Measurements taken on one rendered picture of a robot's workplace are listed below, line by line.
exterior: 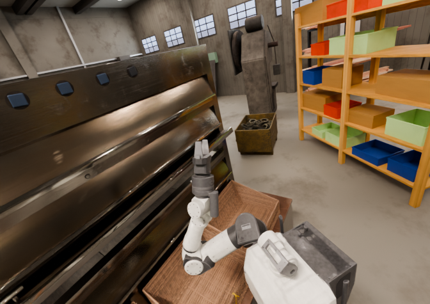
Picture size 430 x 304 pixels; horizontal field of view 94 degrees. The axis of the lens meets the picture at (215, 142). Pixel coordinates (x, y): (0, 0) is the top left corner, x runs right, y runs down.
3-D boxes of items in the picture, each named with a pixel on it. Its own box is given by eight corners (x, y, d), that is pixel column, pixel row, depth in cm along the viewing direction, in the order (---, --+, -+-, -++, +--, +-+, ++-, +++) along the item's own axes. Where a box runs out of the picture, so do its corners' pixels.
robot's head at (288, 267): (284, 242, 63) (270, 234, 60) (304, 265, 56) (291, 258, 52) (271, 257, 63) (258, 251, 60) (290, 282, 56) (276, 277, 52)
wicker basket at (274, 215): (205, 242, 174) (197, 219, 162) (235, 200, 213) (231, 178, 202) (257, 267, 146) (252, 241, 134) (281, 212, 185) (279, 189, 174)
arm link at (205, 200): (201, 181, 86) (201, 207, 87) (183, 187, 77) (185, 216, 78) (223, 185, 80) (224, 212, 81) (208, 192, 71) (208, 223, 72)
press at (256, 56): (273, 123, 517) (262, 10, 411) (235, 121, 589) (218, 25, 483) (290, 107, 604) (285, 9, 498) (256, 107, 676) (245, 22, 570)
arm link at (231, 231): (235, 230, 94) (259, 215, 92) (244, 249, 88) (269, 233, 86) (224, 226, 86) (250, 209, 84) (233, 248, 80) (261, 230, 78)
